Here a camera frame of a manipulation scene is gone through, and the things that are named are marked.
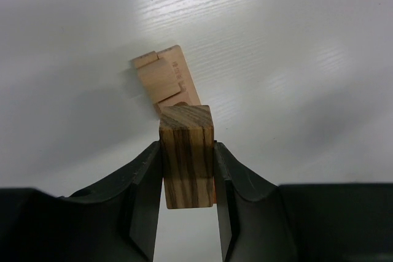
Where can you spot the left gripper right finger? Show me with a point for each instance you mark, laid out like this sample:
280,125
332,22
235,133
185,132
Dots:
260,221

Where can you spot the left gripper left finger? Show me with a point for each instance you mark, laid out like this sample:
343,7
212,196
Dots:
114,219

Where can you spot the striped wood block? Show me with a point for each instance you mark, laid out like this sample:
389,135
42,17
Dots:
187,144

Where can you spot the small light wood cube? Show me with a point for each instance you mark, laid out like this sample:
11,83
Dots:
159,80

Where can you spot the long light wood plank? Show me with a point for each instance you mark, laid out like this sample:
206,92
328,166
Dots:
188,94

